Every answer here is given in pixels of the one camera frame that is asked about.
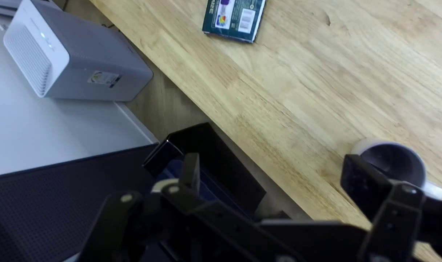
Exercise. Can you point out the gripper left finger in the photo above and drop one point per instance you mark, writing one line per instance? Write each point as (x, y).
(177, 225)

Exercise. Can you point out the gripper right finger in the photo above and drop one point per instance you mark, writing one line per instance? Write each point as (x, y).
(395, 218)

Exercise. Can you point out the white mug with dark inside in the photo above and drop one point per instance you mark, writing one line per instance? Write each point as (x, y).
(395, 160)

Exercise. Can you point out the black open box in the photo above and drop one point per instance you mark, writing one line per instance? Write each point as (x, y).
(224, 163)

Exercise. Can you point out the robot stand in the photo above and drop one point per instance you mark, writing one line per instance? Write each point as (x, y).
(42, 145)

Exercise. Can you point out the white and grey box device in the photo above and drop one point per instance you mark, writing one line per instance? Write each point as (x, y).
(86, 54)

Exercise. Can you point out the green card packet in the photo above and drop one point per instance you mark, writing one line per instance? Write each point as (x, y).
(235, 18)

